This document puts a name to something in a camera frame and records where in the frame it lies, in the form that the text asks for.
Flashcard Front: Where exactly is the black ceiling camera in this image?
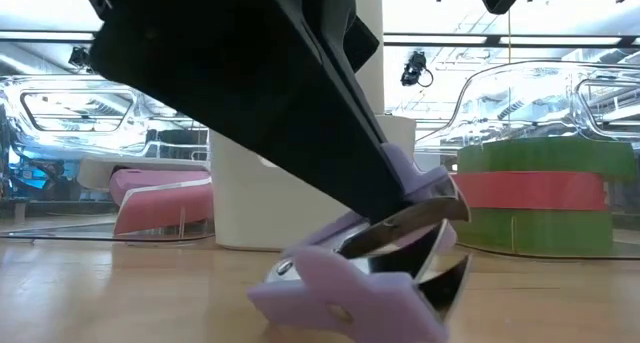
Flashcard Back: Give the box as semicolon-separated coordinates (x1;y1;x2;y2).
399;50;435;88
67;45;92;70

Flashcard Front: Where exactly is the black ceiling track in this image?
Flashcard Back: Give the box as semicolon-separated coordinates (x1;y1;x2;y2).
0;30;640;48

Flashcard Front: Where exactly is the purple stapler remover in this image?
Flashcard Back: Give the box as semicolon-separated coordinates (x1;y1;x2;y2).
246;141;474;343

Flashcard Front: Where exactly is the small green tape roll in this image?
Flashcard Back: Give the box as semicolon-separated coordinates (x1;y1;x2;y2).
451;206;616;258

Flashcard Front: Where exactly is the pink stapler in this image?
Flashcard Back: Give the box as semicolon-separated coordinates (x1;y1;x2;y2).
108;166;216;237

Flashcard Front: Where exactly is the clear plastic bin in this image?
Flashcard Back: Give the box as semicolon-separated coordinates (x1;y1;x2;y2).
413;59;640;261
0;74;217;244

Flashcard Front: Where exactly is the white plastic bin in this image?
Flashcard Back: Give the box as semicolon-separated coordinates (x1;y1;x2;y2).
208;113;418;252

